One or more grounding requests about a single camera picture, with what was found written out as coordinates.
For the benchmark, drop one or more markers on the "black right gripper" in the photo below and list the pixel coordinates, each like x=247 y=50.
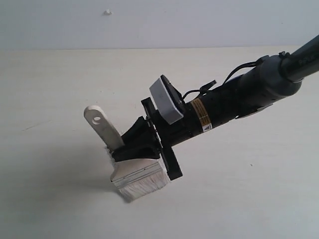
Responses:
x=138 y=138

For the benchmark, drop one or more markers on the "white paint brush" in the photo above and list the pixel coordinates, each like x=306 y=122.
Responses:
x=133 y=178

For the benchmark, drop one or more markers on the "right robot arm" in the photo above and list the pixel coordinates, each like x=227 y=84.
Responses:
x=268 y=80

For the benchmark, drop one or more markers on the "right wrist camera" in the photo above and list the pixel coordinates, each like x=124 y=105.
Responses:
x=167 y=100

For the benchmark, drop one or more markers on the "white wall hook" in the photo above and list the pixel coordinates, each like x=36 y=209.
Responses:
x=107 y=12

